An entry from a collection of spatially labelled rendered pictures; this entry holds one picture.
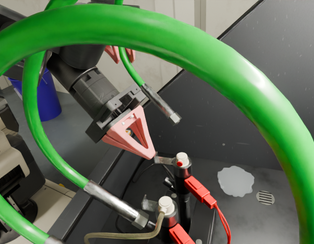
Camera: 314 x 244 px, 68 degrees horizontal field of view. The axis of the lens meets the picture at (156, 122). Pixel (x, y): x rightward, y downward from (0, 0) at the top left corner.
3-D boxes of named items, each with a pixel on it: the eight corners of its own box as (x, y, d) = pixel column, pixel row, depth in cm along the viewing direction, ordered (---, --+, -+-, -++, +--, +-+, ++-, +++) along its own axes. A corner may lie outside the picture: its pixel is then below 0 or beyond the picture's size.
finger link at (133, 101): (156, 162, 30) (107, 108, 30) (132, 175, 35) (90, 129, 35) (181, 132, 34) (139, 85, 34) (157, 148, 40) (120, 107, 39)
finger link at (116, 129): (147, 167, 32) (100, 115, 31) (126, 178, 37) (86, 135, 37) (172, 138, 36) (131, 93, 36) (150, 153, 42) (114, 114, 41)
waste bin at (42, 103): (76, 108, 283) (60, 63, 251) (47, 128, 253) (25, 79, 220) (50, 102, 305) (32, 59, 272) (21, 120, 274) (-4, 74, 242)
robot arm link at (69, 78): (69, 56, 39) (39, 70, 35) (78, 27, 33) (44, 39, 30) (97, 87, 39) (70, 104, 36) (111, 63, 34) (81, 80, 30)
